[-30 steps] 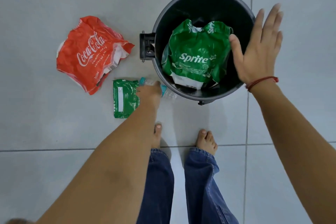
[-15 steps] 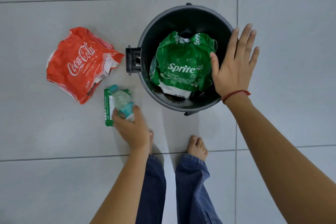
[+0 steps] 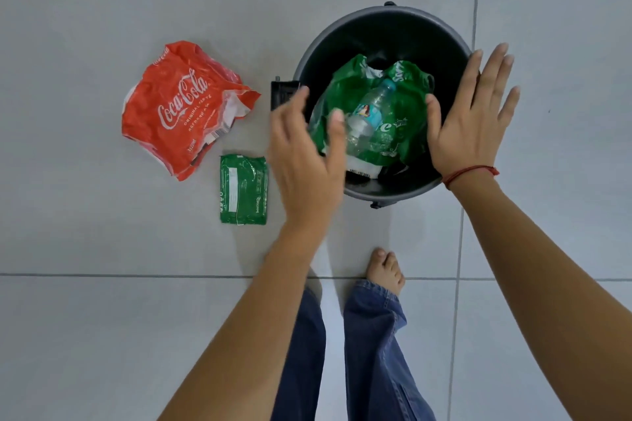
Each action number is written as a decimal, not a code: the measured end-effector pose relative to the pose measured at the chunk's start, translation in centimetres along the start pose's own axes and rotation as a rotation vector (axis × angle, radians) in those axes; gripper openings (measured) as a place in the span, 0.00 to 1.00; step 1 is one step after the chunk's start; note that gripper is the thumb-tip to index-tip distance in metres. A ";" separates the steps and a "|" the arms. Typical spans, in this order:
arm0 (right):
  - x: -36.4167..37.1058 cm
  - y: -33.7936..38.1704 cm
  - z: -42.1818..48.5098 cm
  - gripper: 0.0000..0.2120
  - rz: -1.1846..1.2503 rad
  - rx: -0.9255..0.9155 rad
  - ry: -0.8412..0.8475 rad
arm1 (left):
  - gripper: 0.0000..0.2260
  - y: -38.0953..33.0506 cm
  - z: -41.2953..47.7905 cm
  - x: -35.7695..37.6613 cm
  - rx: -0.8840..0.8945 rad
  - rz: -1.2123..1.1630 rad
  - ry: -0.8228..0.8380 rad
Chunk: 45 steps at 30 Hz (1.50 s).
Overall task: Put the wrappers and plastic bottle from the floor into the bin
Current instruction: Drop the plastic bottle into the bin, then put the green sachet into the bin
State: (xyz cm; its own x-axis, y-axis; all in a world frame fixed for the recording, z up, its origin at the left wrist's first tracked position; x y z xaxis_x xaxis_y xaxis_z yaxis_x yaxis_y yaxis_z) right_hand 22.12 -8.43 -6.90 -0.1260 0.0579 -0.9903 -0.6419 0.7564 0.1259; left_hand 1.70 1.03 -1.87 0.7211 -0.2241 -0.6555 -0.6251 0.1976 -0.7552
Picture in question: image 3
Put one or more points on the person's left hand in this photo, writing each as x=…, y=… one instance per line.
x=301, y=174

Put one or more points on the person's right hand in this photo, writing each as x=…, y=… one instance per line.
x=469, y=139

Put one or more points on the person's right middle finger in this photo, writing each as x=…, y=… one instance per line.
x=491, y=73

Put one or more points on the person's left thumb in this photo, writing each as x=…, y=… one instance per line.
x=337, y=139

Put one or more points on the person's right thumb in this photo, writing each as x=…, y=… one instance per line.
x=434, y=119

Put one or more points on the person's right little finger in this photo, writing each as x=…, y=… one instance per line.
x=509, y=105

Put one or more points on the person's left forearm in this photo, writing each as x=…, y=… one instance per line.
x=247, y=337

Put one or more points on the person's right forearm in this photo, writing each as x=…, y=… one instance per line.
x=533, y=297

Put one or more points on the green plastic wrap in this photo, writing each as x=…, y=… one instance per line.
x=400, y=134

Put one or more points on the clear plastic bottle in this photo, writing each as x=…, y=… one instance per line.
x=370, y=115

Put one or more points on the black plastic bucket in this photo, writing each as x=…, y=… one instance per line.
x=385, y=36

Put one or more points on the green tissue packet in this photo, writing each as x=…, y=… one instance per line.
x=244, y=189

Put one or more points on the person's bare foot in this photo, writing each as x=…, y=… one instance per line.
x=386, y=271

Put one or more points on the crumpled red plastic wrap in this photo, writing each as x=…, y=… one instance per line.
x=177, y=105

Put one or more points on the blue jeans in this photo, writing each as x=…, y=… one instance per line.
x=373, y=346

